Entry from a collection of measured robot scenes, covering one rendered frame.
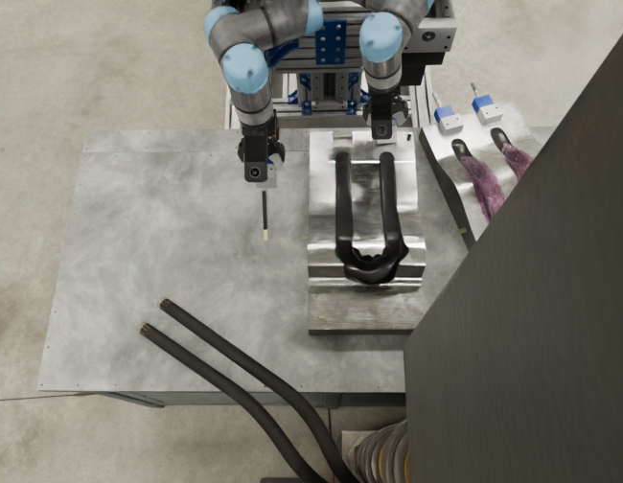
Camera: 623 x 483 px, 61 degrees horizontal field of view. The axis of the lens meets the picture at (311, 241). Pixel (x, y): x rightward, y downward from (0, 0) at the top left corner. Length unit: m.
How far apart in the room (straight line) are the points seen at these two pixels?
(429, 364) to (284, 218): 1.20
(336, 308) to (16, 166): 1.86
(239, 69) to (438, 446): 0.85
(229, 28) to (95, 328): 0.76
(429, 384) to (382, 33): 0.89
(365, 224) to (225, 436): 1.11
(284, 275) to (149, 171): 0.47
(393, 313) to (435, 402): 1.06
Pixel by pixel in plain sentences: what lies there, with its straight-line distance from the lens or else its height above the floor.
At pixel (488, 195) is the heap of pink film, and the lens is 1.31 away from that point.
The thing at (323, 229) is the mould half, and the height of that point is 0.92.
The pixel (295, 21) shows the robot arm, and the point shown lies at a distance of 1.07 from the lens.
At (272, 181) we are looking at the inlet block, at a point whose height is 0.94.
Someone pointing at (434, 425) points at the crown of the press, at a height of 1.87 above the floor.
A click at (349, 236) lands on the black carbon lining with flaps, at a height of 0.92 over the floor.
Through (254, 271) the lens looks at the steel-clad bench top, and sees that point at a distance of 1.31.
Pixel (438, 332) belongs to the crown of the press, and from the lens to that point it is 0.16.
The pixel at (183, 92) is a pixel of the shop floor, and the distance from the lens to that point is 2.65.
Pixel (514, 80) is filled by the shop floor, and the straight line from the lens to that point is 2.74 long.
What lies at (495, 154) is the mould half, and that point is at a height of 0.87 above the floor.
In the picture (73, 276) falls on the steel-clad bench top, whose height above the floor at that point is 0.80.
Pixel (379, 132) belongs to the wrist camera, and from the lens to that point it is 1.17.
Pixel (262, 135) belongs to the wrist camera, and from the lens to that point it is 1.10.
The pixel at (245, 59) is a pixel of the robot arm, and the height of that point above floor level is 1.30.
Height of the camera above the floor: 2.03
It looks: 68 degrees down
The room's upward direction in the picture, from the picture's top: 4 degrees counter-clockwise
